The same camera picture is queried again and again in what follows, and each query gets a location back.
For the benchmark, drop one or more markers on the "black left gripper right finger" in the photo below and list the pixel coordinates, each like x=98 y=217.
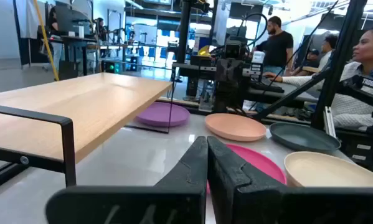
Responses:
x=251 y=202

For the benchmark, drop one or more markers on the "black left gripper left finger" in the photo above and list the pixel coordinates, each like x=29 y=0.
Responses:
x=173 y=199

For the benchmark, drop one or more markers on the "pink plate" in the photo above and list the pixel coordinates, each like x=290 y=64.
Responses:
x=257 y=161

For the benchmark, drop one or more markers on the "peach plate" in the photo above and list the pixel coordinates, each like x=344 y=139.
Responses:
x=233 y=126

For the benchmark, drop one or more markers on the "purple plate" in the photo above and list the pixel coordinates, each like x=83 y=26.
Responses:
x=164 y=113

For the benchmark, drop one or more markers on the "cream plate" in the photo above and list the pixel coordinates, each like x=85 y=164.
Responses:
x=323 y=171

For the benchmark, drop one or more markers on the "dark grey plate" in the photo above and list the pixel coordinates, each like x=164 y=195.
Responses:
x=301 y=137

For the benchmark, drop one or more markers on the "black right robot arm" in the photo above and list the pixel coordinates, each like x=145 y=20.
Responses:
x=226 y=96

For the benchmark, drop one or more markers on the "black desk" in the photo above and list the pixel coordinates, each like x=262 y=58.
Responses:
x=198 y=68
x=71 y=40

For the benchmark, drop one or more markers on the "black keyboard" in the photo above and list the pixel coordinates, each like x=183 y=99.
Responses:
x=267 y=86

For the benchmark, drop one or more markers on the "person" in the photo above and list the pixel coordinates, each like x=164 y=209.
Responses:
x=278 y=46
x=100 y=29
x=354 y=102
x=327 y=46
x=53 y=28
x=312 y=56

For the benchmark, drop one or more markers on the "black metal column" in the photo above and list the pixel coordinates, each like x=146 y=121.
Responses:
x=183 y=31

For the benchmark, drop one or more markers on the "black device with green light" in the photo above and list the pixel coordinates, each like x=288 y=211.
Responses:
x=111 y=66

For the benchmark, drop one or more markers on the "black monitor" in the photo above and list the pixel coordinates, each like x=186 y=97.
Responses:
x=71 y=18

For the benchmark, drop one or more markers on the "black rig frame post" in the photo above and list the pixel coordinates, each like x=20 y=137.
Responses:
x=338 y=62

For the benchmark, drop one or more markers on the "silver aluminium bracket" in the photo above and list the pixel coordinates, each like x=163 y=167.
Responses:
x=329 y=121

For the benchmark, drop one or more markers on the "wooden shelf with black frame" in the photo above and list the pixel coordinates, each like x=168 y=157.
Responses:
x=80 y=99

